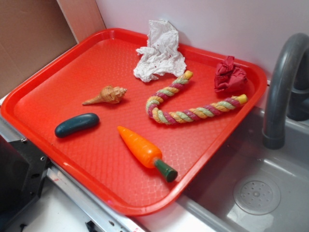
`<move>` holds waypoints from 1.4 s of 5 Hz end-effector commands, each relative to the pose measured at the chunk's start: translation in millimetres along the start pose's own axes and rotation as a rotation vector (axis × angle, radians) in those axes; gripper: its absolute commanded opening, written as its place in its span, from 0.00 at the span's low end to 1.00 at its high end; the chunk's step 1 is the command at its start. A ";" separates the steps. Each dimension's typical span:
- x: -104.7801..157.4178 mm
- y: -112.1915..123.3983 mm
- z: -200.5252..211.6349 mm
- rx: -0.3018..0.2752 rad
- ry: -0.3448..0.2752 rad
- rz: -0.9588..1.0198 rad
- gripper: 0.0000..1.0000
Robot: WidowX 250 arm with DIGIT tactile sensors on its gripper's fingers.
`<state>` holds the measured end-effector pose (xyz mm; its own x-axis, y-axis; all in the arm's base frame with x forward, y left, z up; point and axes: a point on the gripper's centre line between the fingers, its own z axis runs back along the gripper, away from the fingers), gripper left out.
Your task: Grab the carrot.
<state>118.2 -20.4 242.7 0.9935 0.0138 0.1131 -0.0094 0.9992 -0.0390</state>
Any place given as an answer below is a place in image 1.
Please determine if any orange toy carrot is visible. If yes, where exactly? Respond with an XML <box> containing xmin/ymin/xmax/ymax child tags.
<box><xmin>117</xmin><ymin>126</ymin><xmax>178</xmax><ymax>183</ymax></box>

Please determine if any multicolour twisted rope toy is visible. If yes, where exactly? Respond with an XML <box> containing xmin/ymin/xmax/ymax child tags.
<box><xmin>145</xmin><ymin>71</ymin><xmax>248</xmax><ymax>125</ymax></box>

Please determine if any dark green toy cucumber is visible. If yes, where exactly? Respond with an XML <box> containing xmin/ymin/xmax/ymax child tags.
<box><xmin>55</xmin><ymin>113</ymin><xmax>100</xmax><ymax>138</ymax></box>

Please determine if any red plastic tray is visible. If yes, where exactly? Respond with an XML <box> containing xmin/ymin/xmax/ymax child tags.
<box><xmin>0</xmin><ymin>29</ymin><xmax>267</xmax><ymax>216</ymax></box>

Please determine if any crumpled white paper towel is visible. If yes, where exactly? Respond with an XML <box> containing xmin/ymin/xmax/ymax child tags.
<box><xmin>133</xmin><ymin>19</ymin><xmax>186</xmax><ymax>83</ymax></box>

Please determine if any grey toy faucet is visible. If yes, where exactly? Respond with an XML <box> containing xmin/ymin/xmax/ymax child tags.
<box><xmin>262</xmin><ymin>33</ymin><xmax>309</xmax><ymax>149</ymax></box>

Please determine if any crumpled red cloth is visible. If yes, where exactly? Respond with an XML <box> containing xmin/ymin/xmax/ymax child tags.
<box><xmin>214</xmin><ymin>56</ymin><xmax>248</xmax><ymax>93</ymax></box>

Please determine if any grey plastic sink basin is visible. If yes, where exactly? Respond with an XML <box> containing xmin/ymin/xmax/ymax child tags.
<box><xmin>178</xmin><ymin>108</ymin><xmax>309</xmax><ymax>232</ymax></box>

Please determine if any brown cardboard panel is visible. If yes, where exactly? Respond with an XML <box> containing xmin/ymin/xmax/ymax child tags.
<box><xmin>0</xmin><ymin>0</ymin><xmax>106</xmax><ymax>97</ymax></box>

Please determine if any tan toy seashell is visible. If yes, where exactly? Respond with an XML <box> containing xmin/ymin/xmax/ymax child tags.
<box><xmin>82</xmin><ymin>85</ymin><xmax>127</xmax><ymax>105</ymax></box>

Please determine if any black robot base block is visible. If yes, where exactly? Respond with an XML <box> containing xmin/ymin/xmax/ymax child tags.
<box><xmin>0</xmin><ymin>137</ymin><xmax>49</xmax><ymax>230</ymax></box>

